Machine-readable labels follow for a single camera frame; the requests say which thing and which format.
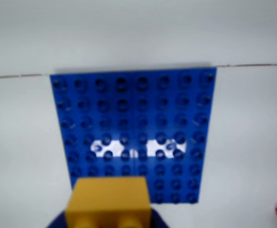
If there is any yellow 2x2 toy block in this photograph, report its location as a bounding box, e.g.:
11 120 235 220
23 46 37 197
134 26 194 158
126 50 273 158
65 176 152 228

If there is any blue 8x8 studded baseplate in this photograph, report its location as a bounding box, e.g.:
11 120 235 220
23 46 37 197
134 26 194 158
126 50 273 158
49 67 217 205

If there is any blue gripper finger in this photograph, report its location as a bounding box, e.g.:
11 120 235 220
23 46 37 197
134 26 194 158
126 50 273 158
150 207 170 228
45 210 68 228

